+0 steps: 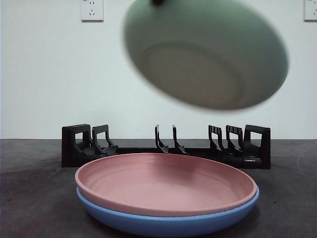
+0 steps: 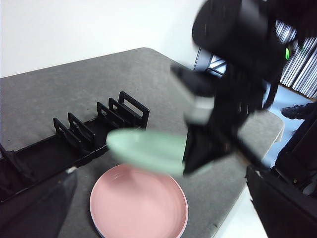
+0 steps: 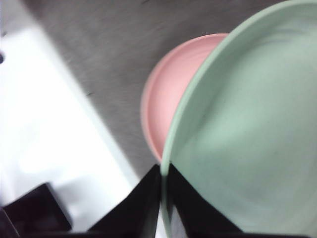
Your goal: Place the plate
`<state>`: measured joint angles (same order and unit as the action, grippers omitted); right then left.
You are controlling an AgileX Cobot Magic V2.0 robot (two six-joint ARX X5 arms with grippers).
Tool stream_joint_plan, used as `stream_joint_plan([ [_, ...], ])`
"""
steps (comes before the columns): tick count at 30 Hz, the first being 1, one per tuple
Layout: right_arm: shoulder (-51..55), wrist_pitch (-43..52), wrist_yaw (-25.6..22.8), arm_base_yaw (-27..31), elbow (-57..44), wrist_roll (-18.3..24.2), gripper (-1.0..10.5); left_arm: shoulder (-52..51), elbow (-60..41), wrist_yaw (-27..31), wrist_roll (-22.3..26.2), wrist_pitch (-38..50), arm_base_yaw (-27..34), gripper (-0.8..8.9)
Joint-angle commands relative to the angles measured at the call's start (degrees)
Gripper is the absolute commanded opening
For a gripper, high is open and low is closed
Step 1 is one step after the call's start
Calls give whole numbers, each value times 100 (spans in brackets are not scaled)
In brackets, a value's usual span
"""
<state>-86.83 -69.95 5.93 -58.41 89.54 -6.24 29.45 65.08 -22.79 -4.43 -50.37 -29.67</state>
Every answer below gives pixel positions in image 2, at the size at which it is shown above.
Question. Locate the person's foot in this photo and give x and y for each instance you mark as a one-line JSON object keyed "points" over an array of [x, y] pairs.
{"points": [[294, 112]]}

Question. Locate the black plastic plate rack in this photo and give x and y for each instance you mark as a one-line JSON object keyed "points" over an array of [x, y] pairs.
{"points": [[57, 148]]}

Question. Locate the pale green plate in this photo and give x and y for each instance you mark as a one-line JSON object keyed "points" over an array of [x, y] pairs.
{"points": [[146, 148]]}

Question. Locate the dark framed panel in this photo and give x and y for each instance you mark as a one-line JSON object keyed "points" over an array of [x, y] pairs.
{"points": [[205, 60]]}

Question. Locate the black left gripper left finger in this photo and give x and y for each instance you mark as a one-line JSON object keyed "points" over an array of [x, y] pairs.
{"points": [[37, 213]]}

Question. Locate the pink plate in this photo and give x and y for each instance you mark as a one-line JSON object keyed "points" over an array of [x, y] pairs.
{"points": [[138, 203]]}

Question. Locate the blue plate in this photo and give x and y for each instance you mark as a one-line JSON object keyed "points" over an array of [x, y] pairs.
{"points": [[98, 234]]}

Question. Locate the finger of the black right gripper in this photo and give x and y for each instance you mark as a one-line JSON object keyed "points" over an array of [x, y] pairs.
{"points": [[200, 151]]}

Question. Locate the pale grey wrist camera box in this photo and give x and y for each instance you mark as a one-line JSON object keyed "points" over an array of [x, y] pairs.
{"points": [[201, 106]]}

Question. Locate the white slatted panel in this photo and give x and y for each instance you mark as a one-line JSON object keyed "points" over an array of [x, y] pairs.
{"points": [[302, 69]]}

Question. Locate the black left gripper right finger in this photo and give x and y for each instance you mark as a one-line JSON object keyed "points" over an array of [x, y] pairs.
{"points": [[287, 213]]}

